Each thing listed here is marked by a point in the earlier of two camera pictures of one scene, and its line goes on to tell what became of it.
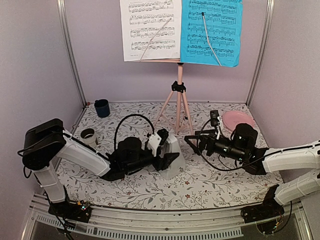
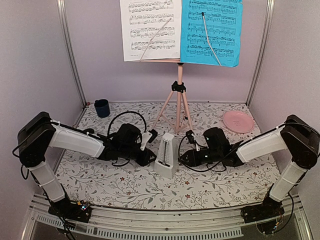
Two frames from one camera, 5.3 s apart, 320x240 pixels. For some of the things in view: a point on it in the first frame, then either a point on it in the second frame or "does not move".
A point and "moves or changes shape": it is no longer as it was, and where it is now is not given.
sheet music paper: x=151 y=29 does not move
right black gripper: x=209 y=140 -> x=193 y=160
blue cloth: x=223 y=22 does not move
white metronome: x=177 y=165 moves or changes shape
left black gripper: x=163 y=163 -> x=145 y=160
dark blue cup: x=102 y=107 does not move
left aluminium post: x=61 y=5 does not move
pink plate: x=231 y=119 does not move
